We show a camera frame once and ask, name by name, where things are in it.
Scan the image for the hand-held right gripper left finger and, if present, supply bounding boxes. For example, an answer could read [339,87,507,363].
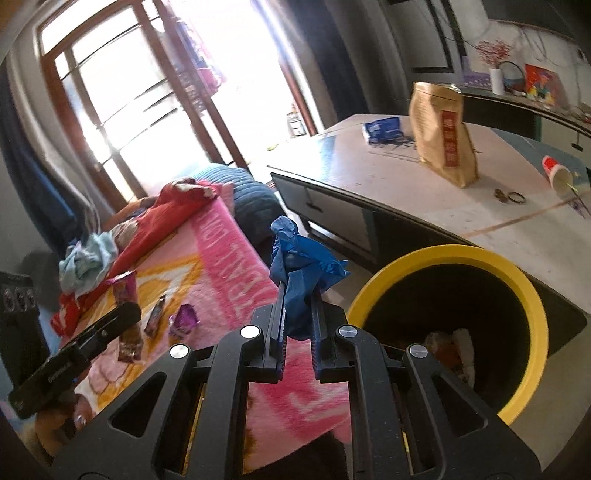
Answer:
[51,281,289,480]

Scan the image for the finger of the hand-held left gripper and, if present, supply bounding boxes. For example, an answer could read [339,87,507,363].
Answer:
[76,302,142,361]

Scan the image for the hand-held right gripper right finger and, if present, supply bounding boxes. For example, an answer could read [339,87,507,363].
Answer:
[310,291,541,480]

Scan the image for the maroon snack wrapper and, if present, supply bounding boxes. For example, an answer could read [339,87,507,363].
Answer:
[105,271,145,363]

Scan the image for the yellow trash bin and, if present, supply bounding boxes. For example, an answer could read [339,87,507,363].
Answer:
[346,244,550,426]

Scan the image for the person's left hand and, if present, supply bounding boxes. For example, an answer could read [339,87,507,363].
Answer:
[37,392,98,457]

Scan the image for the brown snack wrapper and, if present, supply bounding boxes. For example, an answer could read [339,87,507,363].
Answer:
[143,295,167,339]

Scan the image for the light blue cloth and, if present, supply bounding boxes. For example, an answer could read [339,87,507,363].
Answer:
[59,232,120,297]

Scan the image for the purple snack wrapper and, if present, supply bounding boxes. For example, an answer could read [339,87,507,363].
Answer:
[168,303,199,340]

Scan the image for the pink printed blanket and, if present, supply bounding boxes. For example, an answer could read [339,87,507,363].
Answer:
[28,180,365,472]

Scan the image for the red cloth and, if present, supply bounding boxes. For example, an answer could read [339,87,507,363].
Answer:
[50,178,234,337]

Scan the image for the white foam fruit net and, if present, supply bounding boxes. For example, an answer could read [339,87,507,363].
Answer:
[451,327,477,385]

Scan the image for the dark blue curtain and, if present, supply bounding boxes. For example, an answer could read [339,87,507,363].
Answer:
[0,69,80,241]

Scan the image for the blue quilt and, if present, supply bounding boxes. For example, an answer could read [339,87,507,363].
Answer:
[191,165,287,251]

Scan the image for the coffee table with drawer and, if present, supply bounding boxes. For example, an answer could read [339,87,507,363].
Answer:
[268,113,591,472]

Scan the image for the plastic bottle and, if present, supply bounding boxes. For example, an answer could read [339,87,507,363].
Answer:
[286,104,307,138]

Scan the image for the blue tissue packet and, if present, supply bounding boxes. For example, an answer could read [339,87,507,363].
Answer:
[362,117,405,145]

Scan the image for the wooden glass door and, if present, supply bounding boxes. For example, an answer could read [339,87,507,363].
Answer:
[36,0,253,209]

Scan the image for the brown paper bag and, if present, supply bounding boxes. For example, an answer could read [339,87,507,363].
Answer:
[409,82,480,189]

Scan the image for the metal key rings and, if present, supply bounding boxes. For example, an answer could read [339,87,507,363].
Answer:
[493,187,526,205]

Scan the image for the hanging pink laundry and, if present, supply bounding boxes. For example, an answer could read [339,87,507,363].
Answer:
[174,31,228,94]

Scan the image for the red paper cup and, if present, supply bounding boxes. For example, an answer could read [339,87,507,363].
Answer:
[541,155,576,194]

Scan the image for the black sideboard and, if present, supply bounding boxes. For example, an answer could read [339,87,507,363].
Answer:
[462,85,591,154]

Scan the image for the white vase with red flowers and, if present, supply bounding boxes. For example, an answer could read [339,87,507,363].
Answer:
[475,39,509,95]

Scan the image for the wicker basket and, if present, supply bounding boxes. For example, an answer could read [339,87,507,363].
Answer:
[499,61,528,96]

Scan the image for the colourful picture box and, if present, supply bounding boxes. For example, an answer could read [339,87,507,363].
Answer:
[524,65,570,105]

